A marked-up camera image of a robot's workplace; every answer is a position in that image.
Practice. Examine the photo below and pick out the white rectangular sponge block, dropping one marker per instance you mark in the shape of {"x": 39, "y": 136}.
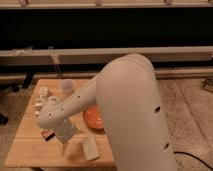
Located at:
{"x": 90, "y": 148}

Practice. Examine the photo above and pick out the dark brown eraser block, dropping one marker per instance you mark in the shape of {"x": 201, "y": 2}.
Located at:
{"x": 47, "y": 134}

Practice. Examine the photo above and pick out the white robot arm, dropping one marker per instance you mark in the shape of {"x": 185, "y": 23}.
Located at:
{"x": 127, "y": 96}

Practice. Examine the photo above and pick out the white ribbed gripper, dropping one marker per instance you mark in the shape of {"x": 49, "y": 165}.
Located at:
{"x": 64, "y": 132}

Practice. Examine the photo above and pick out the orange bowl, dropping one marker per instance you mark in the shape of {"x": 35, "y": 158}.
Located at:
{"x": 92, "y": 118}

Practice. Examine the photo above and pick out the clear plastic cup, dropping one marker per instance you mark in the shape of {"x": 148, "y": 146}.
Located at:
{"x": 67, "y": 86}

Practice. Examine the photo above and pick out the grey metal rail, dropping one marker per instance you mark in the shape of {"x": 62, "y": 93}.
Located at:
{"x": 103, "y": 55}

